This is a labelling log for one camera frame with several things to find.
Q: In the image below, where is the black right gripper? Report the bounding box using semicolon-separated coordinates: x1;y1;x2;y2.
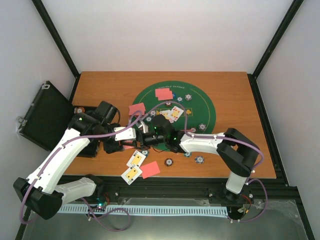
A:
120;130;167;152

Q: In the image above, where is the red playing card deck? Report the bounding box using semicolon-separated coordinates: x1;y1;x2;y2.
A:
121;141;136;150

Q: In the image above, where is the two of clubs card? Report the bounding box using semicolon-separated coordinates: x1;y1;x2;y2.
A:
126;150;147;167

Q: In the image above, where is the brown 100 chip stack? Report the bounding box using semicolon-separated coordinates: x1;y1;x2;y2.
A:
164;158;174;167

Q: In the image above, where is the two of spades card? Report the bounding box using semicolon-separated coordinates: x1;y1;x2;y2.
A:
121;164;143;185

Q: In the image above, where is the face-up heart card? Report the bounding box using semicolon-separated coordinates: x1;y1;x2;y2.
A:
170;106;184;122

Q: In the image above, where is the blue 10 chip stack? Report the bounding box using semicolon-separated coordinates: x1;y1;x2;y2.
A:
195;156;205;164

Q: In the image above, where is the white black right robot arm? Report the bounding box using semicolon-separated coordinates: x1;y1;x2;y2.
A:
136;115;264;203

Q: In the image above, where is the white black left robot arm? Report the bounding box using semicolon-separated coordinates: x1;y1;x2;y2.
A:
13;101;121;224

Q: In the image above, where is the round green poker mat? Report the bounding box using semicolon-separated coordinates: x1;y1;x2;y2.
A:
130;80;217;153

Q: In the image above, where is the brown chip in case corner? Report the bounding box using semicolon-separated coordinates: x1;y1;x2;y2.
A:
74;107;86;114

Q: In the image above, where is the black poker chip case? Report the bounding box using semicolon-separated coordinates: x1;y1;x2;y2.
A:
16;80;113;159

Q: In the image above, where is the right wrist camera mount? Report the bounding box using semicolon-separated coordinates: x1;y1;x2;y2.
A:
137;121;149;134

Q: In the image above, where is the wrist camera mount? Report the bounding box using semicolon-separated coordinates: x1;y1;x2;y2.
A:
137;121;149;134
113;127;136;141

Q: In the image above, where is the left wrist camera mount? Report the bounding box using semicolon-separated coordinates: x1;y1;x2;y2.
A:
113;127;136;141

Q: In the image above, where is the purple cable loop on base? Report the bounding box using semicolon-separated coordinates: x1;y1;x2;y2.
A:
83;198;132;232

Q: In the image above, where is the light blue cable duct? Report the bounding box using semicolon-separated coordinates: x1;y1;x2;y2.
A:
58;203;228;218

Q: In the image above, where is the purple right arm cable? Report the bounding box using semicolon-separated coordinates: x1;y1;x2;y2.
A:
133;100;270;223

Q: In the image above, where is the black left frame post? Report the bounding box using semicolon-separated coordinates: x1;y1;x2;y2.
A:
31;0;80;80

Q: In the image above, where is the black frame post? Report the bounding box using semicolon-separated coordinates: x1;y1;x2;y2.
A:
252;0;304;80
31;0;80;80

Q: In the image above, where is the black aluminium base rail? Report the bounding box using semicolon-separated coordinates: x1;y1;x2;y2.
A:
98;176;300;206

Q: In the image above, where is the black right frame post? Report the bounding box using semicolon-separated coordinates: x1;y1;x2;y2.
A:
252;0;304;80

